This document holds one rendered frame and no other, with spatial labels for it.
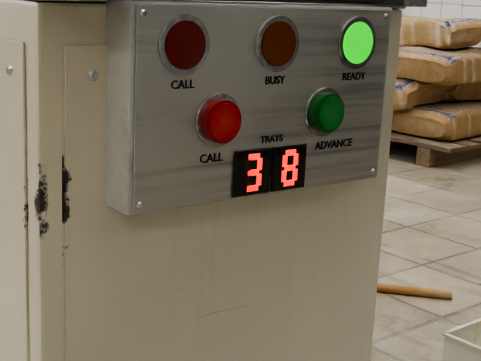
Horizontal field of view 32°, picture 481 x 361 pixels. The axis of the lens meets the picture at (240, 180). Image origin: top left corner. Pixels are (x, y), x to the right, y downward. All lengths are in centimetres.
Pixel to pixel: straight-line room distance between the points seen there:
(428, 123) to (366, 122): 356
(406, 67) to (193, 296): 367
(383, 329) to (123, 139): 171
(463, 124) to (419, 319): 214
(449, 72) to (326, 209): 349
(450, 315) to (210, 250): 175
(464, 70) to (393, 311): 216
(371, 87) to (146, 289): 24
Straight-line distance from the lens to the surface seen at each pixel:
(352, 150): 68
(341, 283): 76
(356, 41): 66
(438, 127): 423
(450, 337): 181
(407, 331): 222
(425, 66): 422
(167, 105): 56
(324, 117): 64
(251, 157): 61
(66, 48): 55
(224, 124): 58
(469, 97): 469
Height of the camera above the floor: 86
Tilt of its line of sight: 14 degrees down
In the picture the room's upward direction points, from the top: 3 degrees clockwise
